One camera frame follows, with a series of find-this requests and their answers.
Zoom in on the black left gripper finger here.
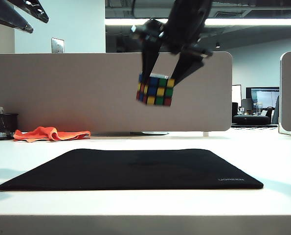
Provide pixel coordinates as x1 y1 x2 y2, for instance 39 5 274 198
22 0 49 24
0 0 34 34

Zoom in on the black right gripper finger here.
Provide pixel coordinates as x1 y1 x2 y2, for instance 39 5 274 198
141 41 162 84
170 49 205 85

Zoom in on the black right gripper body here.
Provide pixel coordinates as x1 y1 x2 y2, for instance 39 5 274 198
131 0 213 58

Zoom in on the multicoloured Rubik's cube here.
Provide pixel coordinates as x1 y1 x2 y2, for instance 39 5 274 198
135 72 176 107

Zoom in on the black fabric mouse pad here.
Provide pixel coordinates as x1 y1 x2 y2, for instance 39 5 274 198
0 148 264 191

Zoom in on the long white ceiling light strip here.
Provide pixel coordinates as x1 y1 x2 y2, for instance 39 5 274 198
104 18 291 26

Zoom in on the flat grey monitor base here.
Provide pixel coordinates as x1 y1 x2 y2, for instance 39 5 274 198
91 131 170 137

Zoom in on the wide beige desk divider panel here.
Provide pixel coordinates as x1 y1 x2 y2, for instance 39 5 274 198
0 51 233 133

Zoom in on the round black ottoman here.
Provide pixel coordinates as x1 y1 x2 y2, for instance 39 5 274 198
232 115 270 125

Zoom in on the black mesh pen holder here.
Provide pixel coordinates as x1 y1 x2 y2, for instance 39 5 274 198
0 113 19 141

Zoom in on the orange cloth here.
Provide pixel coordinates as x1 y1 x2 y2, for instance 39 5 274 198
13 126 91 142

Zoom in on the metal wall switch plate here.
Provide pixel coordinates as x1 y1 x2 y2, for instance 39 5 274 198
50 38 65 54

